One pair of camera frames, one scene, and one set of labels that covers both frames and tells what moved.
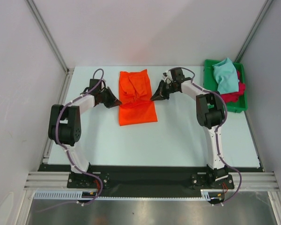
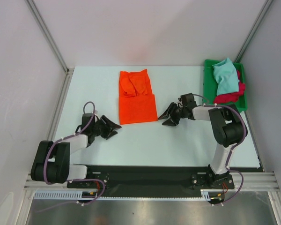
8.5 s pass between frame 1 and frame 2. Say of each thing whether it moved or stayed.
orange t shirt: stayed
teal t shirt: stayed
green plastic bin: stayed
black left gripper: moved
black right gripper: moved
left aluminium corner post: stayed
